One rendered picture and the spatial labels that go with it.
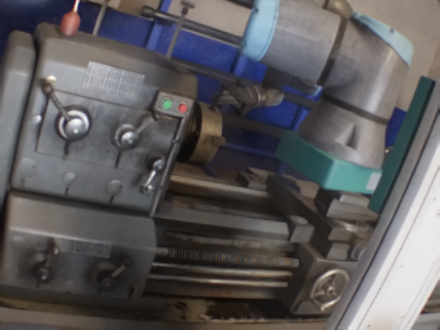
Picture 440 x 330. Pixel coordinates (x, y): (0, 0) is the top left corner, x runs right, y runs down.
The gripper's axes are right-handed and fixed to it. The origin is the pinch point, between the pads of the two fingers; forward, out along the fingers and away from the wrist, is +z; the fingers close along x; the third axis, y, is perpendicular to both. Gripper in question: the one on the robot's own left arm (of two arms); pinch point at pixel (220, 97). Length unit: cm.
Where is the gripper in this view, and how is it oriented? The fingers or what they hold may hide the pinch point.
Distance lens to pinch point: 192.1
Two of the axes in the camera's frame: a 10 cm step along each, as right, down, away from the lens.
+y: 4.2, -7.3, -5.4
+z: -7.0, 1.2, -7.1
